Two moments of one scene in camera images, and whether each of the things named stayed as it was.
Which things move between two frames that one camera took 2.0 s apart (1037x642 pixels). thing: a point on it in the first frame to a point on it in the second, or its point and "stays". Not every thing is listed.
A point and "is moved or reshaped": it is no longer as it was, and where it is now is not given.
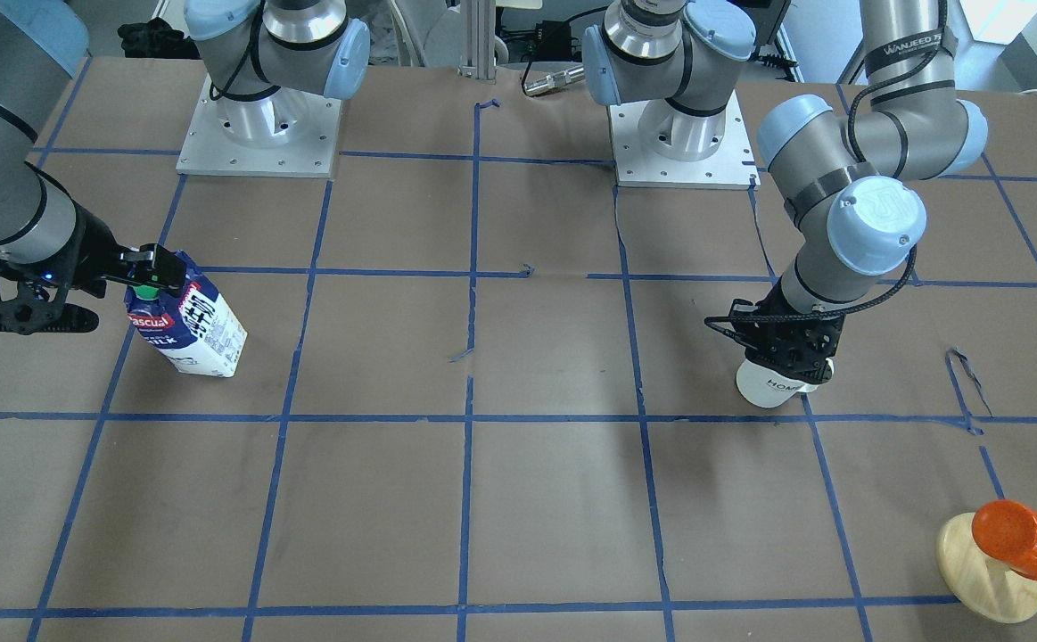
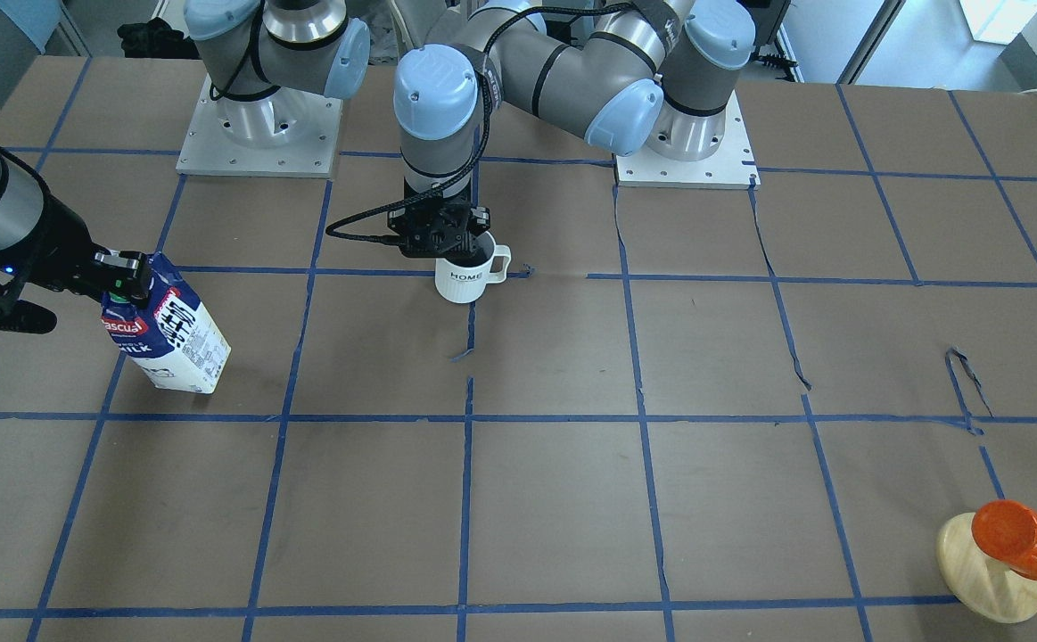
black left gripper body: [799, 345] to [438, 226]
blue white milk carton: [195, 331] is moved or reshaped
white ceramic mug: [764, 389] to [464, 278]
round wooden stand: [984, 583] stays
